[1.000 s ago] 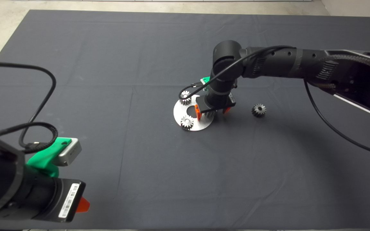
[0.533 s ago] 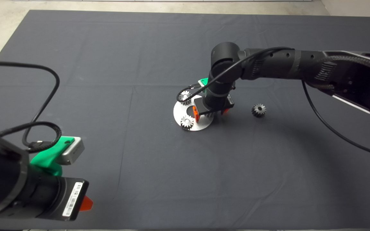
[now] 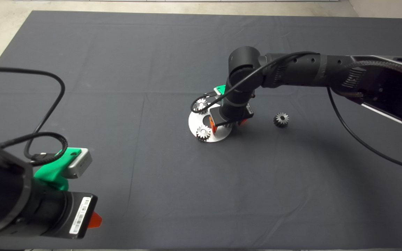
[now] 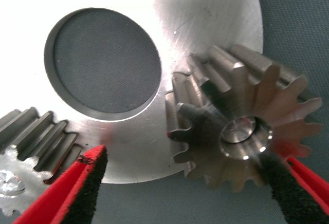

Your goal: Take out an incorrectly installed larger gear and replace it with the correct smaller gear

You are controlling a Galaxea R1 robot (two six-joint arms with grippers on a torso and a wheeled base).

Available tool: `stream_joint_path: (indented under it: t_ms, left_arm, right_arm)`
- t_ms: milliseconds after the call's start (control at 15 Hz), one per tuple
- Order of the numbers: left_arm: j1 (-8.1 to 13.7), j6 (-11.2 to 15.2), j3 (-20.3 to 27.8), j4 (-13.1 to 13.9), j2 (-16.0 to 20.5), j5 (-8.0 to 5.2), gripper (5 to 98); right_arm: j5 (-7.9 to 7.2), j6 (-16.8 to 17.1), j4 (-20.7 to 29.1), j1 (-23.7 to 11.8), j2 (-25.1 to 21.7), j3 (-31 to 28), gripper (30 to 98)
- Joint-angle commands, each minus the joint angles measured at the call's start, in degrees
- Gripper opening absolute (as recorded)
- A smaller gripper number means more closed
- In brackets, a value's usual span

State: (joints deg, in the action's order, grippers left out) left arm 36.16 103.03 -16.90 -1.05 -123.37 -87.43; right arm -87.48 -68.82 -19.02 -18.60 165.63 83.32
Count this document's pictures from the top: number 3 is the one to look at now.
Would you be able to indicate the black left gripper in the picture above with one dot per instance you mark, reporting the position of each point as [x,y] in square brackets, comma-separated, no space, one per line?
[70,216]

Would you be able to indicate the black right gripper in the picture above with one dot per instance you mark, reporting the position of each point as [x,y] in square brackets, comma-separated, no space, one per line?
[234,113]

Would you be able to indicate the small dark steel gear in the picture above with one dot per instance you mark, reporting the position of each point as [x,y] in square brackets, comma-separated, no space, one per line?
[281,119]

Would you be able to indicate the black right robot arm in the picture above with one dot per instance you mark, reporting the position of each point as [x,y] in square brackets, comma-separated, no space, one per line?
[243,62]

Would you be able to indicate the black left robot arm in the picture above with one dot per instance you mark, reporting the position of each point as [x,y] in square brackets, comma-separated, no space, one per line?
[2,195]

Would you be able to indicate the small shiny steel gear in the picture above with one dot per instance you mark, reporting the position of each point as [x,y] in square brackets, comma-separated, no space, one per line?
[200,105]
[203,133]

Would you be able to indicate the round metal plate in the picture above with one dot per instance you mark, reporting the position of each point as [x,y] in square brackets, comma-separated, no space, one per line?
[218,136]

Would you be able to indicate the dark grey table cloth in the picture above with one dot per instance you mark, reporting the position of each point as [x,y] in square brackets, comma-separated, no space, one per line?
[187,191]

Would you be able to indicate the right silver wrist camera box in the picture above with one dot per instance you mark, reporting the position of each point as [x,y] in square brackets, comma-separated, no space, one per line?
[216,91]

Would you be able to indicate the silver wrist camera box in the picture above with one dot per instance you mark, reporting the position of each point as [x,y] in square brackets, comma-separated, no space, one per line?
[216,91]
[79,165]

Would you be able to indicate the right green camera mount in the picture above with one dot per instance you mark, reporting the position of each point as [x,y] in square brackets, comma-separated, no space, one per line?
[221,90]

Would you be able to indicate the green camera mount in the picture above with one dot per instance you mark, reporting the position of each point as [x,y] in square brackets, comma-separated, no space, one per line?
[221,90]
[52,170]

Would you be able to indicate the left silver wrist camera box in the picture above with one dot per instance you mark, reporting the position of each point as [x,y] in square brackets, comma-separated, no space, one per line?
[79,165]

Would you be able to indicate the left green camera mount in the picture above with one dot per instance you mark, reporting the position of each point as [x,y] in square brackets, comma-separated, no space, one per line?
[52,170]

